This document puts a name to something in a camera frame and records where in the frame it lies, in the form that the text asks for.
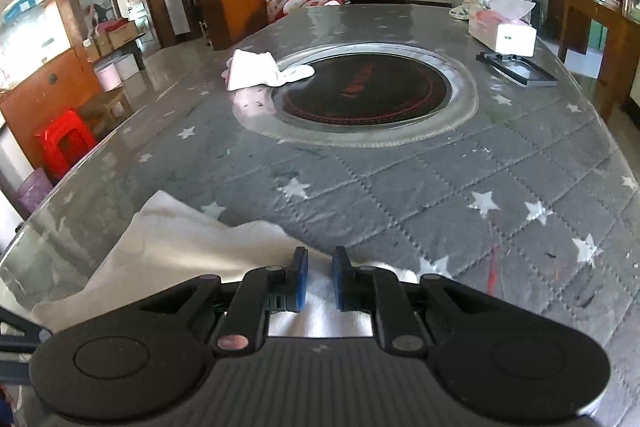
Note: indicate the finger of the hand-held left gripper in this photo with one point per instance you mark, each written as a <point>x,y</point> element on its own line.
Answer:
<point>20,327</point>

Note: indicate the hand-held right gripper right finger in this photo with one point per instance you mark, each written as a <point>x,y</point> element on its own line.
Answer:
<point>341,279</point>

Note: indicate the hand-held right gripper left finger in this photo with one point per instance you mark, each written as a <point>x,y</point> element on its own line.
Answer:
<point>299,279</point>

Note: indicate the cream white garment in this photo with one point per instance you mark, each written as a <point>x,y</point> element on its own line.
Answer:
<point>190,247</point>

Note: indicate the purple bin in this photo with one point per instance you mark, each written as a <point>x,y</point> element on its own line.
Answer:
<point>35,192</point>

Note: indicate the round black induction cooktop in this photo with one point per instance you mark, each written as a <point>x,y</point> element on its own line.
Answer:
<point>360,89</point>

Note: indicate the red plastic stool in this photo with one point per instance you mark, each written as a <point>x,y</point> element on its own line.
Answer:
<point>65,132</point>

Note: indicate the small white cloth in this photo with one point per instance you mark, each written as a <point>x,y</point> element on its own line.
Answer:
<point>250,69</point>

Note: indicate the low wooden stool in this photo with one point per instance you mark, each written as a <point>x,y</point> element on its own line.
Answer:
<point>102,104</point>

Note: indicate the pink round bin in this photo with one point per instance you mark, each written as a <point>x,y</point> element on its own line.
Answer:
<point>108,78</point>

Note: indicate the white round bin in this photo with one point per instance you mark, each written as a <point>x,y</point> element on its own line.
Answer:
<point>127,67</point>

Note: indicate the black framed tray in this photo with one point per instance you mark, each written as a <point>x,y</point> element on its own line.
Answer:
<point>522,69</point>

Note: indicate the cardboard box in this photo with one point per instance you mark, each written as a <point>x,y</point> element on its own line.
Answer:
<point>97,48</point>
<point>125,36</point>

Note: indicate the white tissue box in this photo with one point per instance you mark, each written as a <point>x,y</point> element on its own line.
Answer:
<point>505,37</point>

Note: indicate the pink patterned cloth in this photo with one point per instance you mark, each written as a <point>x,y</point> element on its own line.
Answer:
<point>467,4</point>

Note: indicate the brown wooden side table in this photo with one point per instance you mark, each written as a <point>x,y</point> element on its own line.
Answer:
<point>612,57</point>

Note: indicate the wooden wall cabinet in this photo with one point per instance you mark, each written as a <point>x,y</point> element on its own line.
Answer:
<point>45,92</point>

